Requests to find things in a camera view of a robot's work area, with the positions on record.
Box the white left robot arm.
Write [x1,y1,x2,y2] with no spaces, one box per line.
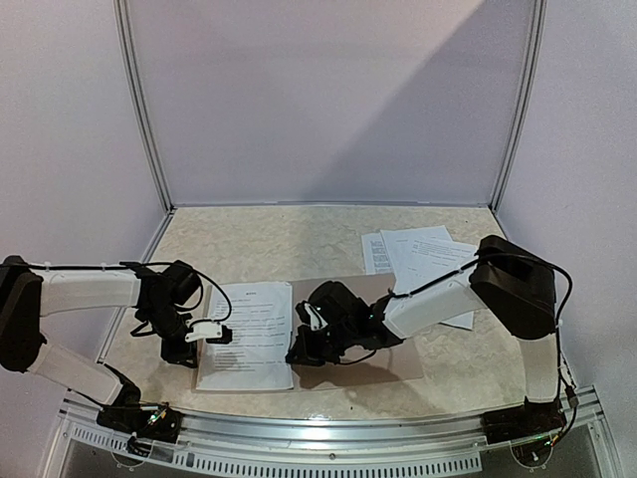
[1,255,202,432]

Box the printed white top sheet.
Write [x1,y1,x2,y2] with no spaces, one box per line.
[195,282,294,392]

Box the aluminium front rail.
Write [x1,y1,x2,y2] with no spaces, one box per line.
[45,387,621,477]

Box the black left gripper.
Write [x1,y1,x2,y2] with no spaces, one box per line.
[142,303,198,368]

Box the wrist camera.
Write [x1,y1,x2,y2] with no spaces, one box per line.
[184,320,233,345]
[295,301,328,332]

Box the pink paper folder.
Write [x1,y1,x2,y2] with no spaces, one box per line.
[194,275,423,393]

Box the white paper stack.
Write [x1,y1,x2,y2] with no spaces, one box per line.
[361,226,485,339]

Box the aluminium frame left post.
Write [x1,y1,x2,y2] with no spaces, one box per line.
[113,0,174,213]

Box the aluminium frame post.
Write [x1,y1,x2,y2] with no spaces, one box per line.
[113,0,174,213]
[489,0,547,215]

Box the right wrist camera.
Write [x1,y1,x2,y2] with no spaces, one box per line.
[295,301,328,332]

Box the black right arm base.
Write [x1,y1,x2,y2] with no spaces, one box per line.
[480,387,579,446]

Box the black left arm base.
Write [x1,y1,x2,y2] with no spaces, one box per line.
[97,395,184,443]

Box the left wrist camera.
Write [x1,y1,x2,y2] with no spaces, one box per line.
[184,320,233,345]

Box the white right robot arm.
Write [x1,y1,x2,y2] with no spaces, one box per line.
[286,235,570,434]

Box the aluminium frame right post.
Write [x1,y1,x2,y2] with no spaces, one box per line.
[489,0,547,215]

